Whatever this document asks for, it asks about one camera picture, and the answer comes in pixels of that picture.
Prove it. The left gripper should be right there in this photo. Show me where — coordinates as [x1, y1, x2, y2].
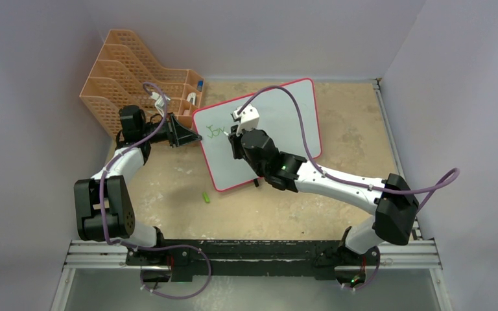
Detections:
[141, 113, 202, 148]

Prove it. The pink framed whiteboard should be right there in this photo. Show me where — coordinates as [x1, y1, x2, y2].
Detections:
[193, 78, 322, 192]

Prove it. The green marker cap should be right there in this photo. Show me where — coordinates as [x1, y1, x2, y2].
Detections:
[202, 192, 210, 203]

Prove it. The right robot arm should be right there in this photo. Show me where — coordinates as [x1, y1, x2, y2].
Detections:
[228, 125, 419, 264]

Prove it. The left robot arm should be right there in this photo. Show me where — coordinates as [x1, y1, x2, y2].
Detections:
[73, 105, 202, 265]

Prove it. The white stapler in organizer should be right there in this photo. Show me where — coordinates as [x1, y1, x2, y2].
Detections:
[186, 92, 197, 105]

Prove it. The orange plastic file organizer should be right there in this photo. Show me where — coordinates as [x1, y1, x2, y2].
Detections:
[80, 29, 206, 138]

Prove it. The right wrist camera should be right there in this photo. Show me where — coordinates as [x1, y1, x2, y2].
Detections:
[231, 104, 260, 136]

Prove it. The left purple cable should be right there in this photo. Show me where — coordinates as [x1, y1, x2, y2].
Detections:
[99, 81, 212, 301]

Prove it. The aluminium base frame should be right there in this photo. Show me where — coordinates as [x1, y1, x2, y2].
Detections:
[51, 79, 454, 311]

